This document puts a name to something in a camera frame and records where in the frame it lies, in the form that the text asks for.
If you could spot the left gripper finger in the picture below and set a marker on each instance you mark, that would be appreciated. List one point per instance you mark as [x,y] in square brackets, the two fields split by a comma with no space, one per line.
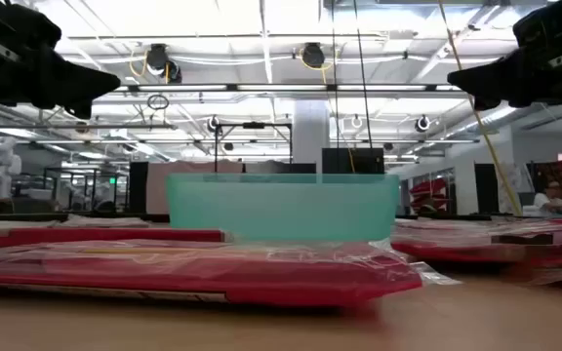
[76,83]
[82,111]

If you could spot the teal plastic basket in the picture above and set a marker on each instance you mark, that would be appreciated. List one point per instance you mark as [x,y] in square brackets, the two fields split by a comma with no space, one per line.
[281,209]

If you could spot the small black ceiling reel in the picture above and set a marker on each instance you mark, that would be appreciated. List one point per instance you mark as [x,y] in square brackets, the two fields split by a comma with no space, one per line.
[213,124]
[422,124]

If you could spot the white patterned cloth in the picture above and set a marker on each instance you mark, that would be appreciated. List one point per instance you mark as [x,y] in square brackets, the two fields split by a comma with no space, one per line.
[512,180]

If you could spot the black partition panel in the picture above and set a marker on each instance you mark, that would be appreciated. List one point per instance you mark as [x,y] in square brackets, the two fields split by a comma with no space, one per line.
[486,187]
[138,187]

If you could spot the white humanoid robot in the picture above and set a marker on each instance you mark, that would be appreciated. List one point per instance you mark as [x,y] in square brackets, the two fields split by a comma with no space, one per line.
[0,166]

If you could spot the red shelf items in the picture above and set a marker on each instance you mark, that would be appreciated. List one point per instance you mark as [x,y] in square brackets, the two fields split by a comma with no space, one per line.
[427,187]

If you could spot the beige partition panel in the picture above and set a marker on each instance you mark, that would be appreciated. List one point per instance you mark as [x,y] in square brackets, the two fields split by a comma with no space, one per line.
[156,190]

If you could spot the person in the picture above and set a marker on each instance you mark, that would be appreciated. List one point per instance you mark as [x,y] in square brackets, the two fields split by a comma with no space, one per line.
[547,200]

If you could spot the black screen panel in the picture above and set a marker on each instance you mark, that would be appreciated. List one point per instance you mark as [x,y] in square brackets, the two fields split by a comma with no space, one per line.
[339,161]

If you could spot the white square pillar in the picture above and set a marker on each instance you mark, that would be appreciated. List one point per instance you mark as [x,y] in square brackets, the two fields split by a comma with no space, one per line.
[310,136]

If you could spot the long ceiling light bar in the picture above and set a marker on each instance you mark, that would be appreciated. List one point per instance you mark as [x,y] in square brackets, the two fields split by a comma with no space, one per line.
[281,88]

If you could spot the dark red wall hanging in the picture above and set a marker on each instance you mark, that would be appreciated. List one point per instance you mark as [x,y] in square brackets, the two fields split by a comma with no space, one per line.
[559,170]

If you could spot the black metal gantry frame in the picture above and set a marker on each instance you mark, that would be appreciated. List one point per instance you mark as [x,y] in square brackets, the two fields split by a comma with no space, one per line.
[253,125]

